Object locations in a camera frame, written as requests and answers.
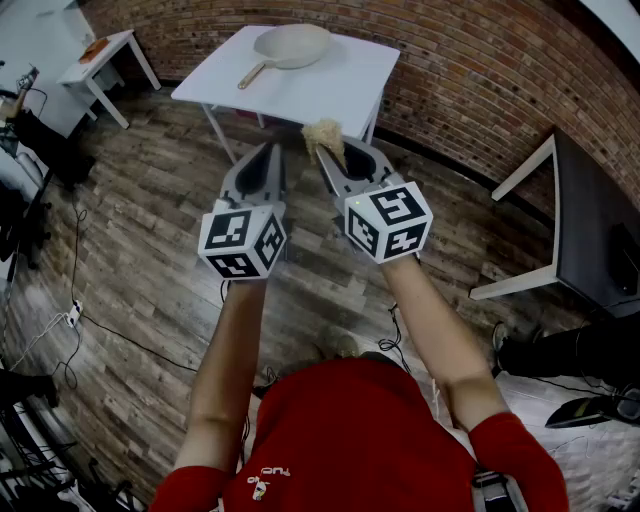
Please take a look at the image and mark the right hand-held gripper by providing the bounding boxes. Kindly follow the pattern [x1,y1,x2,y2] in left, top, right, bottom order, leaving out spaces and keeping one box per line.
[314,137,434,265]

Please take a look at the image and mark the white square table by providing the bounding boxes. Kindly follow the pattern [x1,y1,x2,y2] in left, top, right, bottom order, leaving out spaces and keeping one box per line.
[170,24,402,164]

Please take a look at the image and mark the beige frying pan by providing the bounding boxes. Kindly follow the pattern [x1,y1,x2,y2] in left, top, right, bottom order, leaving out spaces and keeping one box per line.
[236,23,333,92]

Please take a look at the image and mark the small white side table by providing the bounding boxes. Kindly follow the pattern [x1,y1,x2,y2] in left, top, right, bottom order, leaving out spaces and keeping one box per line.
[56,28,163,131]

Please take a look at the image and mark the person's left forearm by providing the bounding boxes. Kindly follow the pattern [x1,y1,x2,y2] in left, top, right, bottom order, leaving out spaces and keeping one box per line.
[173,278,267,475]

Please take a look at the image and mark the grey harness strap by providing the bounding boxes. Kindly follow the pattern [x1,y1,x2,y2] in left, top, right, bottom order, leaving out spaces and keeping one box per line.
[471,466,532,512]

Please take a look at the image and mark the orange flat object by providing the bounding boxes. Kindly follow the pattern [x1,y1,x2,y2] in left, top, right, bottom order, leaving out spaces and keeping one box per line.
[78,38,111,64]

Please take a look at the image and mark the black rectangular device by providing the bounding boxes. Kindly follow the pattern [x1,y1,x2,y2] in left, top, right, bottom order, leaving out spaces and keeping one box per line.
[608,222,640,297]

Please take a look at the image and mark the long black floor cable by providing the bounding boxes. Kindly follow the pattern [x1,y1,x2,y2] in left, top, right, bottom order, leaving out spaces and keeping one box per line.
[51,198,201,391]

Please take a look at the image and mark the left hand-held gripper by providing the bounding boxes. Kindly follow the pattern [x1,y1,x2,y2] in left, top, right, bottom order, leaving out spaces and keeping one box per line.
[198,142,288,281]

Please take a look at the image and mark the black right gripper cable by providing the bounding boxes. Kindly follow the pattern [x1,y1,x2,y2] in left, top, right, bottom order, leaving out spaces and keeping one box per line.
[377,301,413,374]

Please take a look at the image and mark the person's right forearm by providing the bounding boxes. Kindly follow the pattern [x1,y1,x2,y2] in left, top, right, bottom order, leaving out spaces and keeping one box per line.
[380,254,512,434]

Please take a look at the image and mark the black flat object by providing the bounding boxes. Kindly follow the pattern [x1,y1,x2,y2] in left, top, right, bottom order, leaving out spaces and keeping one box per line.
[544,396,627,430]

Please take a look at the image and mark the dark desk with white frame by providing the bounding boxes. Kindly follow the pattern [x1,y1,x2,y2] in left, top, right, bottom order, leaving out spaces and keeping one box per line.
[468,130,640,320]

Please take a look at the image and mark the person's red shirt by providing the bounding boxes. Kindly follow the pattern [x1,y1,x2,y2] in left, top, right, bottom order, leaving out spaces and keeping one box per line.
[148,358,571,512]

